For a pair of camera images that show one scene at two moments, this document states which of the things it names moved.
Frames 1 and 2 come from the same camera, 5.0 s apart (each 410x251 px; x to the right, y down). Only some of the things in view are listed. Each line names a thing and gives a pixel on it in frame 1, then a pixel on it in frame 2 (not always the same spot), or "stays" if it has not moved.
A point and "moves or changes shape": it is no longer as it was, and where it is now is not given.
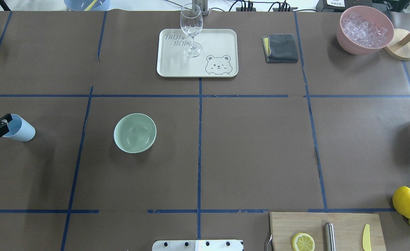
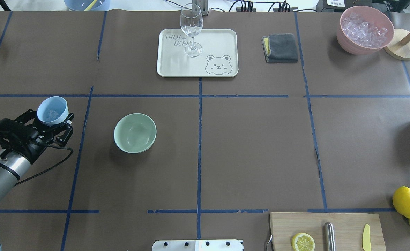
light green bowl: (134, 132) stays
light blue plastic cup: (20, 129) moves or changes shape
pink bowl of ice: (365, 30) stays
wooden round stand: (405, 46) stays
